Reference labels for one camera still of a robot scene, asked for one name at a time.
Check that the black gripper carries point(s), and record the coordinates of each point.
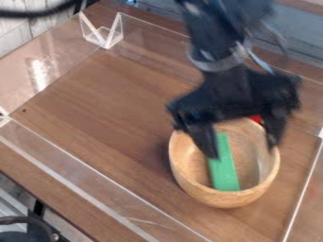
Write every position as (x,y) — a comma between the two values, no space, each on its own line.
(234,94)

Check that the green rectangular block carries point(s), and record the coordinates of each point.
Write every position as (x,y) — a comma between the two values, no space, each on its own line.
(222,167)

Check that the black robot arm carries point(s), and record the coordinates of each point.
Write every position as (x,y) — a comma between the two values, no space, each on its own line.
(221,26)

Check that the brown wooden bowl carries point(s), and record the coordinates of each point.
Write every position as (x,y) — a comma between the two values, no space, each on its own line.
(257,162)

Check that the red plush strawberry toy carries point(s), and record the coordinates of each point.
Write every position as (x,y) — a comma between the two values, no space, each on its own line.
(257,119)

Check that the clear acrylic back wall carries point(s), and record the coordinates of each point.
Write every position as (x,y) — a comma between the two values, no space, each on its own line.
(161,49)

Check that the clear acrylic wall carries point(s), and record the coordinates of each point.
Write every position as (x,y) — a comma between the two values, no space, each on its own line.
(107,211)
(161,49)

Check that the clear acrylic corner bracket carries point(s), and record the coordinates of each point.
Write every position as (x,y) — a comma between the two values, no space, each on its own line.
(104,37)

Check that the clear acrylic front wall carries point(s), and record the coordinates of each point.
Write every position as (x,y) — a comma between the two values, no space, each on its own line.
(107,211)

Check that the black clamp with cable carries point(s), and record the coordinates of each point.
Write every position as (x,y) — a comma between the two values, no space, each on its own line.
(23,226)

